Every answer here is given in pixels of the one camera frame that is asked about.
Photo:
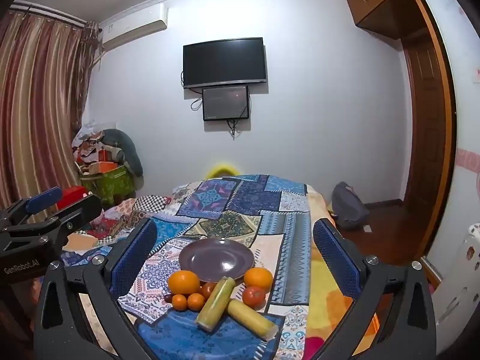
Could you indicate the small tangerine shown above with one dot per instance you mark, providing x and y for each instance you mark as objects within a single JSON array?
[
  {"x": 195, "y": 302},
  {"x": 179, "y": 302}
]

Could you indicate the floral quilt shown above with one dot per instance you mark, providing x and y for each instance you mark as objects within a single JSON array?
[{"x": 120, "y": 215}]

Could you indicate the grey pillow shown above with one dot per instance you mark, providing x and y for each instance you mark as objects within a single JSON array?
[{"x": 125, "y": 150}]

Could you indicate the black wall television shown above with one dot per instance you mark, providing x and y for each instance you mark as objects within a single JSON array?
[{"x": 225, "y": 62}]

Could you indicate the purple plate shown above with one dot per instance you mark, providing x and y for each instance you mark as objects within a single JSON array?
[{"x": 215, "y": 257}]

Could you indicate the wooden door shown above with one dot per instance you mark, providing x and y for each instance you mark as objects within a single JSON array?
[{"x": 427, "y": 138}]

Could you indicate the small dark red fruit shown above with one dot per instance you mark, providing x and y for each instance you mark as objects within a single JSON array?
[{"x": 167, "y": 298}]

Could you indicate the blue patchwork blanket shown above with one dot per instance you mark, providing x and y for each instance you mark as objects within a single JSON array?
[{"x": 240, "y": 198}]

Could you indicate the small black monitor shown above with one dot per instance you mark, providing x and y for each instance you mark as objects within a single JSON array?
[{"x": 226, "y": 103}]

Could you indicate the grey backpack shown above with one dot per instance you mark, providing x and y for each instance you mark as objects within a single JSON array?
[{"x": 348, "y": 206}]

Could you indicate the red tomato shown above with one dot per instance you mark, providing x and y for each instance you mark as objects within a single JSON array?
[
  {"x": 207, "y": 289},
  {"x": 254, "y": 297}
]

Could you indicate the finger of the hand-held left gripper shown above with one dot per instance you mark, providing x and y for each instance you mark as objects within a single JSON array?
[
  {"x": 80, "y": 212},
  {"x": 45, "y": 199}
]

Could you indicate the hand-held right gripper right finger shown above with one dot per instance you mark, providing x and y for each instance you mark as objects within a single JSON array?
[{"x": 335, "y": 258}]

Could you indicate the yellow round object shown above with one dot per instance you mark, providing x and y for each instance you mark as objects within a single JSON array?
[{"x": 221, "y": 168}]

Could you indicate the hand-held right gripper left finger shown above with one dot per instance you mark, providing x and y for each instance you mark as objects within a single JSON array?
[{"x": 135, "y": 258}]

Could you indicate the yellow orange fleece blanket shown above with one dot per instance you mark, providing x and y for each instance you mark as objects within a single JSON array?
[{"x": 326, "y": 300}]

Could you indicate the striped brown curtain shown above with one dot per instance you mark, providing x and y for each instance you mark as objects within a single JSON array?
[{"x": 41, "y": 101}]

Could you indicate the peeled sugarcane piece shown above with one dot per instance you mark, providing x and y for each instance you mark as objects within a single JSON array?
[
  {"x": 215, "y": 303},
  {"x": 251, "y": 318}
]

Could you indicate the orange box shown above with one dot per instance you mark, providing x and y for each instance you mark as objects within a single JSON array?
[{"x": 99, "y": 167}]

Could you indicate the green patterned box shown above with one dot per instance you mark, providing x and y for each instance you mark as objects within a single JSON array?
[{"x": 112, "y": 183}]

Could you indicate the white air conditioner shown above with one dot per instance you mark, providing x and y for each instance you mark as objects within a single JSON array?
[{"x": 131, "y": 26}]

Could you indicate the large orange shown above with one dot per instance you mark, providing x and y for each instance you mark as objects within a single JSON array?
[
  {"x": 258, "y": 279},
  {"x": 183, "y": 282}
]

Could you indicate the red box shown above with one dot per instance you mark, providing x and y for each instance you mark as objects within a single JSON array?
[{"x": 73, "y": 197}]

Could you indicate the wooden overhead cabinet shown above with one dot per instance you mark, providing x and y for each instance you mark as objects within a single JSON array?
[{"x": 378, "y": 3}]

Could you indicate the white appliance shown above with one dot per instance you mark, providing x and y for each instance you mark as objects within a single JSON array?
[{"x": 457, "y": 281}]

